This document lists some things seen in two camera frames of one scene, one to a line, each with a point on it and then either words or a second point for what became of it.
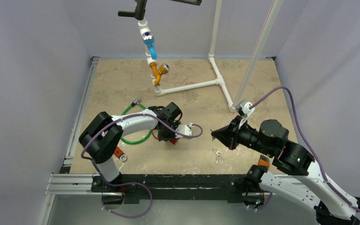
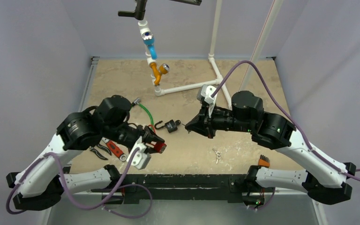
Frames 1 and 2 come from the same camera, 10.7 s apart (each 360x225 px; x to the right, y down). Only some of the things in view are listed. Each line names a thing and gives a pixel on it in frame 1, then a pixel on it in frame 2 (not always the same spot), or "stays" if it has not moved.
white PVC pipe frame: x=220 y=80 stays
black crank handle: x=140 y=11 stays
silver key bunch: x=217 y=153 stays
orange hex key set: x=264 y=161 stays
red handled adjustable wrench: x=120 y=154 stays
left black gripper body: x=167 y=134 → x=146 y=137
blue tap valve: x=149 y=40 stays
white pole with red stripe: x=250 y=70 stays
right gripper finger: x=227 y=136 → x=198 y=124
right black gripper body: x=234 y=134 → x=206 y=121
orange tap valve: x=164 y=69 stays
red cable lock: x=173 y=141 → x=160 y=146
